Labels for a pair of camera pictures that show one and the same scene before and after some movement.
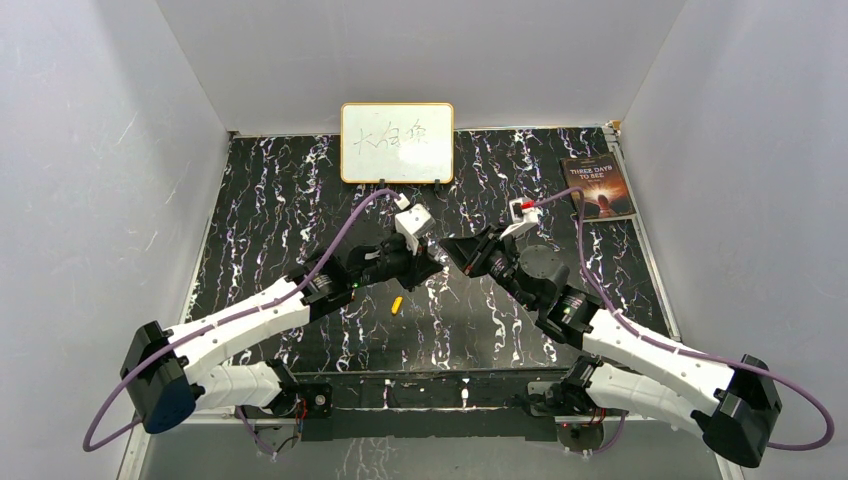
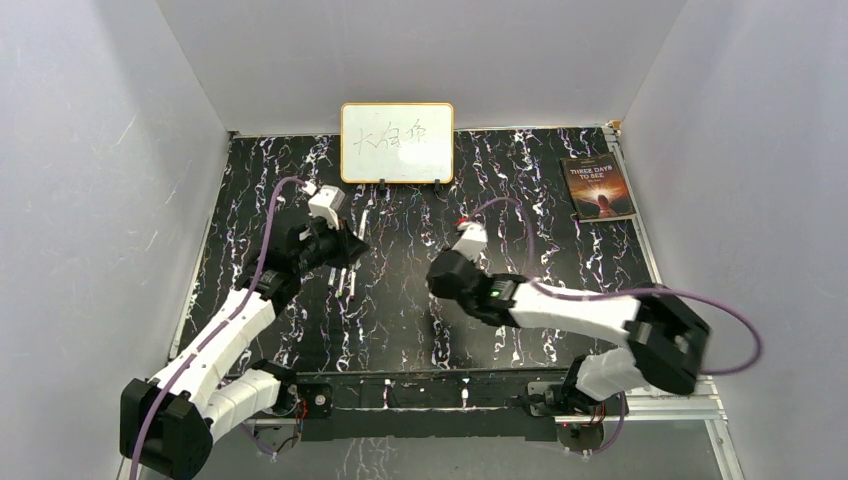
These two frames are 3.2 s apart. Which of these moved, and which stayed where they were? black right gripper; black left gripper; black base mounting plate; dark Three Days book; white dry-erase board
Moved: black left gripper; black right gripper
Stayed: black base mounting plate; dark Three Days book; white dry-erase board
